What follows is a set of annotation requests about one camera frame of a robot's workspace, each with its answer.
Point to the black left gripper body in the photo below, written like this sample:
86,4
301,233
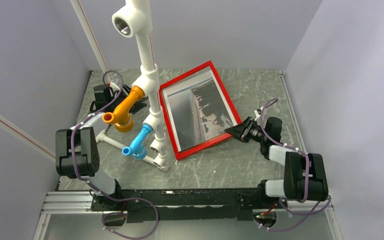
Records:
122,95

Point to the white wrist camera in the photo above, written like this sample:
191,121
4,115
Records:
259,114
114,85

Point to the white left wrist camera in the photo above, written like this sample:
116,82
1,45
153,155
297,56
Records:
114,85

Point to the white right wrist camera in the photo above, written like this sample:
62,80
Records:
259,114

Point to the white diagonal pole left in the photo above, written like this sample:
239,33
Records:
27,139

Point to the blue pipe elbow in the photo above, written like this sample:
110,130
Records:
136,149

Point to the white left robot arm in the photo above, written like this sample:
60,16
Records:
77,155

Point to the red picture frame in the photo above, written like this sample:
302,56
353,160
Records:
228,99

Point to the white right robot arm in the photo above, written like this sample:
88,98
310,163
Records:
300,172

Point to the aluminium extrusion frame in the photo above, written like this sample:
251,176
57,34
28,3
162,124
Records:
80,203

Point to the orange pipe elbow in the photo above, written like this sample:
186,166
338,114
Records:
120,117

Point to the white pole with red stripe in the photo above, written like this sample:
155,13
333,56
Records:
87,29

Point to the white pipe stand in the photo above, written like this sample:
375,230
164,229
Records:
134,20

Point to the black and white photo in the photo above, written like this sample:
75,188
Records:
195,112

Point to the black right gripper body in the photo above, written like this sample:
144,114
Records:
250,131

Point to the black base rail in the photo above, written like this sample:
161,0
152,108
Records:
188,204

